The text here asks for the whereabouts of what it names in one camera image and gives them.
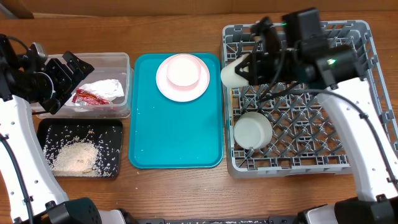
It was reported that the pale green cup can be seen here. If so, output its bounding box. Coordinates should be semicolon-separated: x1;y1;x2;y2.
221;54;249;88

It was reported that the red snack wrapper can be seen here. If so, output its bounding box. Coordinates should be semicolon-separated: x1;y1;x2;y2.
72;88;111;105

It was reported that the white napkin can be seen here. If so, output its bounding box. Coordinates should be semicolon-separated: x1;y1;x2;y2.
79;79;124;101

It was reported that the pink bowl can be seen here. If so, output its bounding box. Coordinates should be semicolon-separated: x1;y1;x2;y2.
166;54;201;90

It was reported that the grey bowl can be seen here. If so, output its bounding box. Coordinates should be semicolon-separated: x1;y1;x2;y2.
234;111;272;149

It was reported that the white rice pile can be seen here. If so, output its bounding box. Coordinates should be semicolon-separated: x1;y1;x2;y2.
42;126;122;178

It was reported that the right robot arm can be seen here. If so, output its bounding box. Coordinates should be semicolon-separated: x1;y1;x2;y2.
231;8;397;223

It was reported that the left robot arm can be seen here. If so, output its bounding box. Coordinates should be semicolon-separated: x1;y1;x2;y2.
1;34;135;223

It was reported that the clear plastic waste bin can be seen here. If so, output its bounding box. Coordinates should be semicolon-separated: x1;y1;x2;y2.
32;52;133;119

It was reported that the grey dishwasher rack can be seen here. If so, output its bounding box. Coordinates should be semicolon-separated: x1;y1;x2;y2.
223;20;397;178

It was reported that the wooden chopstick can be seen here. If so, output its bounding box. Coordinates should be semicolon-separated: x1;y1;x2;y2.
229;88;234;127

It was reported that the white round plate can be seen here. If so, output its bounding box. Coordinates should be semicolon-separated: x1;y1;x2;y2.
155;54;210;102

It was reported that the black plastic tray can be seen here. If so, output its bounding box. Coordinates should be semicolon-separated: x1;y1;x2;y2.
36;118;124;179

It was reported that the teal serving tray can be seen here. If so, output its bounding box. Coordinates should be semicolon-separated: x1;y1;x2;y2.
128;53;224;169

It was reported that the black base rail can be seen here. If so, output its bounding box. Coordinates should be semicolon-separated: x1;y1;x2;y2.
137;215;297;224

